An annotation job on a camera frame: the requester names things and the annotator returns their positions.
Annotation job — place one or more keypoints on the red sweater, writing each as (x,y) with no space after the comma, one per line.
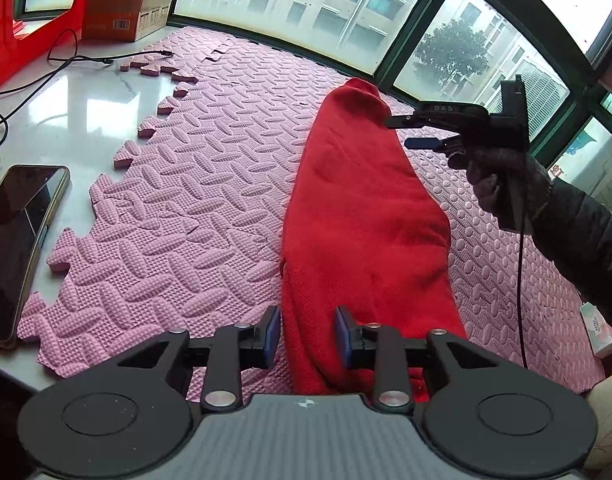
(366,220)

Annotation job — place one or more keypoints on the person's right forearm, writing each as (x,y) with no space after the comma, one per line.
(585,240)

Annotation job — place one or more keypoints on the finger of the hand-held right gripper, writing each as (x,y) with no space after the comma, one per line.
(423,144)
(400,121)

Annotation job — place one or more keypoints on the pink foam floor mat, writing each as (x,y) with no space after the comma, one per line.
(211,160)

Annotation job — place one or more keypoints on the person's right hand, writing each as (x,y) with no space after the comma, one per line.
(510,190)

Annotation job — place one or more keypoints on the cardboard box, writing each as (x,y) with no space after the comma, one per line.
(121,7)

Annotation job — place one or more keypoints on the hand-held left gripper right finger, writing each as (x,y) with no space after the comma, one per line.
(343,337)

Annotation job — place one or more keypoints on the white louvred grille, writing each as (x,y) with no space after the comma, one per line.
(545,95)

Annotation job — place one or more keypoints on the tree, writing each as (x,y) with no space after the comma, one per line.
(450,55)

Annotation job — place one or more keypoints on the red board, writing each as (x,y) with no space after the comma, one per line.
(16,20)

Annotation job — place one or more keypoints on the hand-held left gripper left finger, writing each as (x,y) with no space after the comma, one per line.
(273,335)

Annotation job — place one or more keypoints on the person's beige trouser leg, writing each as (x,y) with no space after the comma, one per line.
(608,420)

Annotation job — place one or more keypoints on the smartphone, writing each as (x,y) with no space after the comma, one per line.
(16,245)

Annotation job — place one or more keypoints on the dark green window frame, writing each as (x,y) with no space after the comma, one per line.
(410,30)

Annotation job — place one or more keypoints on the tissue packet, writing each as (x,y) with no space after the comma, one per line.
(600,330)

